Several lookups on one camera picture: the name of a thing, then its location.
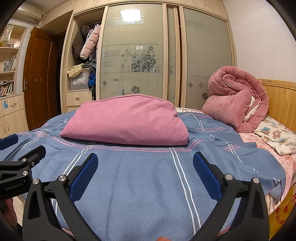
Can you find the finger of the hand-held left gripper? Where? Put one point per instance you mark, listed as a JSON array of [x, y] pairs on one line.
[[9, 141], [32, 156]]

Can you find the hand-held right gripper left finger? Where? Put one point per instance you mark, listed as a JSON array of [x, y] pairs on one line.
[[85, 174]]

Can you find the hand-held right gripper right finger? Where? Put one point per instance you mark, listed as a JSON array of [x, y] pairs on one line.
[[205, 176]]

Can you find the pink and white hooded jacket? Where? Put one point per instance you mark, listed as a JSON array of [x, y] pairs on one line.
[[127, 120]]

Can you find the grey clothes pile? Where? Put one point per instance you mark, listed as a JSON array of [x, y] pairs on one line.
[[90, 66]]

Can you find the person's left hand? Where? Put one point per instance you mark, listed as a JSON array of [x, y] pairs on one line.
[[9, 211]]

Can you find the person's right hand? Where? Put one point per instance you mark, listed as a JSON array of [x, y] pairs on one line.
[[163, 239]]

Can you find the light wood shelf cabinet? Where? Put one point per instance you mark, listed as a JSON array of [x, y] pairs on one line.
[[13, 115]]

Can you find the row of books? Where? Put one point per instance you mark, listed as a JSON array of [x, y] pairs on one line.
[[6, 88]]

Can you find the blue plaid bed sheet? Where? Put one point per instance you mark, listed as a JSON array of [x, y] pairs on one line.
[[138, 185]]

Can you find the brown wooden door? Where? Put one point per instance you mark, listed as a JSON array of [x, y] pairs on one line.
[[39, 81]]

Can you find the pink rolled quilt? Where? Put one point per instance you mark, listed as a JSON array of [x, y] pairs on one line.
[[231, 109]]

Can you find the floral pillow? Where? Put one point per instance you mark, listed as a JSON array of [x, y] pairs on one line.
[[275, 136]]

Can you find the yellow cardboard box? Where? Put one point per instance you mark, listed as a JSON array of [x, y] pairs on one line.
[[279, 215]]

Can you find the clear plastic storage box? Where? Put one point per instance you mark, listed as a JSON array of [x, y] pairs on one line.
[[79, 82]]

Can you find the blue cloth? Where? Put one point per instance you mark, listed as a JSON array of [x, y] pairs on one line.
[[92, 80]]

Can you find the beige crumpled cloth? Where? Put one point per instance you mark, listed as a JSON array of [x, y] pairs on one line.
[[75, 70]]

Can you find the wooden headboard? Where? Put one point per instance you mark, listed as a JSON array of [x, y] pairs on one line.
[[282, 102]]

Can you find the light wood sliding-door wardrobe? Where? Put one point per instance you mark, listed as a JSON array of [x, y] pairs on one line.
[[143, 78]]

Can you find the dark hanging jacket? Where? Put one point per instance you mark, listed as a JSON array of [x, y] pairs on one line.
[[77, 44]]

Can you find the white air conditioner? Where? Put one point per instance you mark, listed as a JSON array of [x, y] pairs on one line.
[[27, 16]]

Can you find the pink puffer jacket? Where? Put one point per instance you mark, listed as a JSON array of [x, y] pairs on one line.
[[91, 41]]

